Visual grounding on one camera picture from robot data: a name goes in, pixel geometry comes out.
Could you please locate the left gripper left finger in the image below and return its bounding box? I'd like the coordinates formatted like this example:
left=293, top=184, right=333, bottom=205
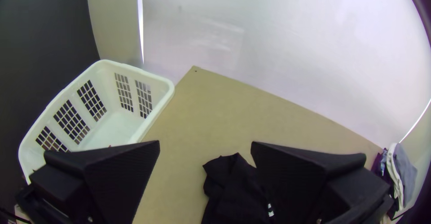
left=17, top=140, right=161, bottom=224

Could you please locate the black t-shirt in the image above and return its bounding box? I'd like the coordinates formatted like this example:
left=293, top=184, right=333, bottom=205
left=201, top=152, right=280, bottom=224

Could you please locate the white laundry basket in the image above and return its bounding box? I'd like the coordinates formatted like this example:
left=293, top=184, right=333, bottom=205
left=18, top=59, right=176, bottom=184

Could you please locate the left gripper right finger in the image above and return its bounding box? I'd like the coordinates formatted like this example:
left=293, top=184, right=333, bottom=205
left=250, top=141, right=395, bottom=224

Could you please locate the pile of folded clothes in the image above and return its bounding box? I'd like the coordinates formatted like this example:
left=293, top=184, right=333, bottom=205
left=372, top=142, right=418, bottom=220

